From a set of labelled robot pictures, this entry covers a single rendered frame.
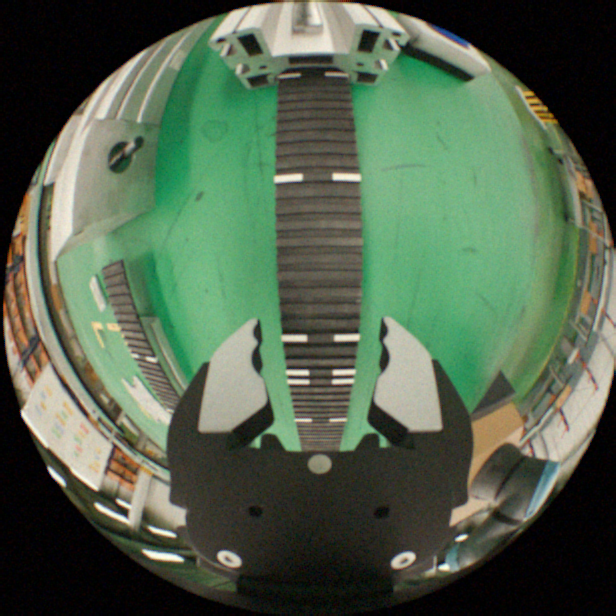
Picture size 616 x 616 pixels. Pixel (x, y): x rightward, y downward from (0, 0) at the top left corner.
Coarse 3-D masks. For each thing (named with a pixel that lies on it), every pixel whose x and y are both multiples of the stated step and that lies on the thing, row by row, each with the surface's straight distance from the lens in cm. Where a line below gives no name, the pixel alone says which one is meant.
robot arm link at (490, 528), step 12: (492, 516) 48; (480, 528) 49; (492, 528) 47; (504, 528) 47; (516, 528) 50; (468, 540) 49; (480, 540) 47; (492, 540) 47; (504, 540) 47; (456, 552) 50; (468, 552) 48; (480, 552) 47; (456, 564) 50; (468, 564) 49
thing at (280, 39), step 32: (224, 32) 14; (256, 32) 14; (288, 32) 19; (320, 32) 19; (352, 32) 14; (384, 32) 14; (256, 64) 16; (288, 64) 16; (320, 64) 16; (352, 64) 16; (384, 64) 17
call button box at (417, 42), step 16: (400, 16) 29; (416, 32) 24; (432, 32) 25; (416, 48) 25; (432, 48) 25; (448, 48) 25; (464, 48) 27; (432, 64) 27; (448, 64) 27; (464, 64) 27; (480, 64) 26; (464, 80) 29
